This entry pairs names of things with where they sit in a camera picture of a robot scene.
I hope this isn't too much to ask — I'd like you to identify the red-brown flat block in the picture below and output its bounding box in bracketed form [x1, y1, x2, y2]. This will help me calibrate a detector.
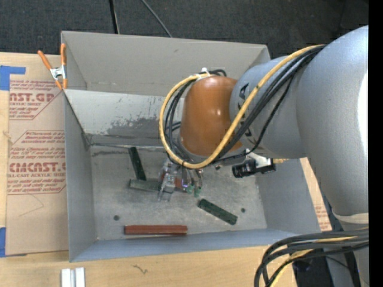
[123, 224, 189, 237]

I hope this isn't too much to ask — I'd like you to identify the grey metal bin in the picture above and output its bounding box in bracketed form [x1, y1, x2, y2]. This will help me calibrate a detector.
[60, 30, 323, 263]

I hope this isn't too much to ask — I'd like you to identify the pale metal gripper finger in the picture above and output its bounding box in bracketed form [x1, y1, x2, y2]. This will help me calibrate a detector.
[157, 175, 168, 202]
[163, 178, 176, 203]

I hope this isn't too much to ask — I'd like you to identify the brown cardboard board red print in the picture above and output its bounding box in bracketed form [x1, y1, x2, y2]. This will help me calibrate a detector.
[0, 51, 70, 258]

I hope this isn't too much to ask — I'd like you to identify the black cylinder on white bracket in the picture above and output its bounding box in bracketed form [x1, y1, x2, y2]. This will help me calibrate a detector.
[232, 149, 285, 179]

